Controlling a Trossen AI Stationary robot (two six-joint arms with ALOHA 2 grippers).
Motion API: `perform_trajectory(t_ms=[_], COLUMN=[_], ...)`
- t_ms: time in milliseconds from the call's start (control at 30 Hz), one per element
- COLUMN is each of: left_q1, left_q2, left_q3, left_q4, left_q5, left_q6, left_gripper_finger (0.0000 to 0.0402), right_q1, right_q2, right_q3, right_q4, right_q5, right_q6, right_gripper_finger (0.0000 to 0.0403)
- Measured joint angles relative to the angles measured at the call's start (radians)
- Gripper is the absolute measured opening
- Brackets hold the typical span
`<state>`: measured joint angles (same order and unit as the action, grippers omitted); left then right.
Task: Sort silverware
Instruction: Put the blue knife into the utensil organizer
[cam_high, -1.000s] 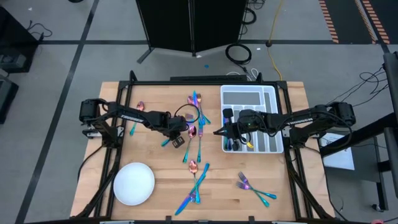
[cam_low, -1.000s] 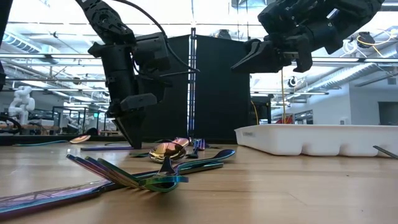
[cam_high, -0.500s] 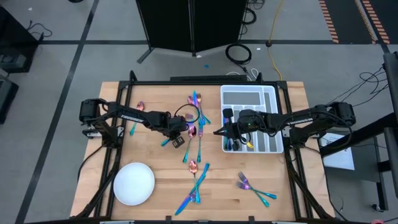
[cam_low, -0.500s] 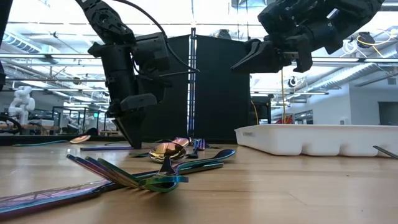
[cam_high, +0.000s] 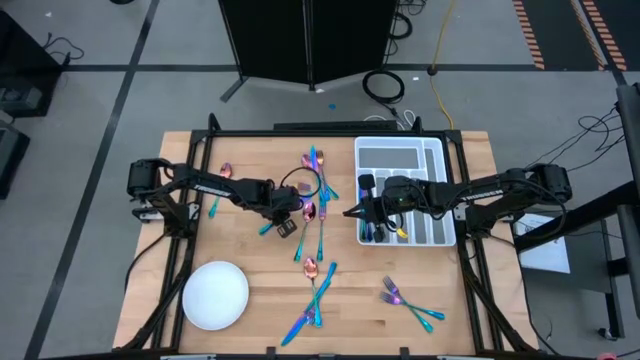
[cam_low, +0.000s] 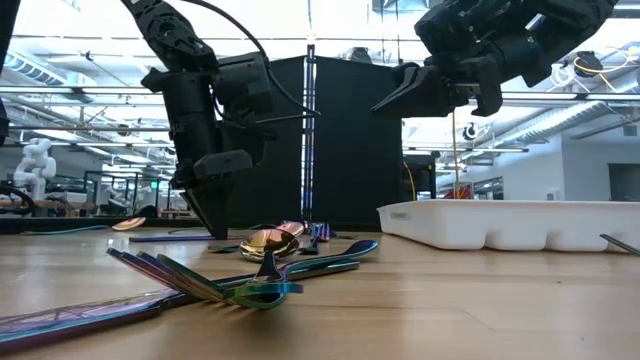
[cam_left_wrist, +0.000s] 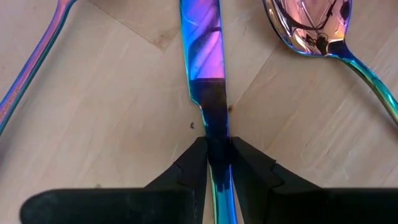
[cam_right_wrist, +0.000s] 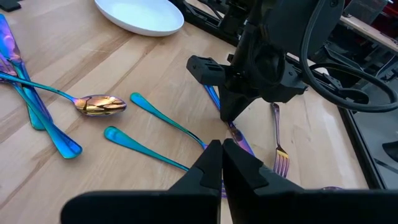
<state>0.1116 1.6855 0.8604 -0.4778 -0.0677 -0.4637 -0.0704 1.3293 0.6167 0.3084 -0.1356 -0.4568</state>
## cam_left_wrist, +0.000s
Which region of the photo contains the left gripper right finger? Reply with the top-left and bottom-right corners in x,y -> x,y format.
231,136 -> 398,224

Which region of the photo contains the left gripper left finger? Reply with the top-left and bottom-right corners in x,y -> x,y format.
20,137 -> 208,224

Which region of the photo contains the iridescent rainbow table knife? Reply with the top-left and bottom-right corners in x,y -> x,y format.
178,0 -> 239,224

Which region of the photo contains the iridescent rainbow spoon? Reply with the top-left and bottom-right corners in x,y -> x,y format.
262,0 -> 398,127

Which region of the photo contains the iridescent rainbow fork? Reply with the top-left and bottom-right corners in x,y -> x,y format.
0,0 -> 78,136

